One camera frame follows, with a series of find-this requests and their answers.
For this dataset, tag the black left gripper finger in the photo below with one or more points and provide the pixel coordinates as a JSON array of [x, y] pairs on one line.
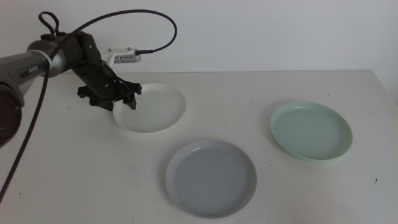
[[102, 104], [130, 102]]

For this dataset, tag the white shallow bowl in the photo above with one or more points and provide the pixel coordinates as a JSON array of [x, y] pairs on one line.
[[155, 112]]

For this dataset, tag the grey shallow bowl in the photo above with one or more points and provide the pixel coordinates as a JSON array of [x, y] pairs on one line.
[[211, 180]]

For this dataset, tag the pale green shallow bowl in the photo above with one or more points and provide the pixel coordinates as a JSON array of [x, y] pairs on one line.
[[311, 132]]

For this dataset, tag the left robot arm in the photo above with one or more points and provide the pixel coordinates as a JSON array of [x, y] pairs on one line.
[[21, 70]]

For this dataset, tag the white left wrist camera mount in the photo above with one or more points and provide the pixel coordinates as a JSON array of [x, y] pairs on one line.
[[107, 57]]

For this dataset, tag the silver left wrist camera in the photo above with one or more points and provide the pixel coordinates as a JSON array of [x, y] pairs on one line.
[[127, 59]]

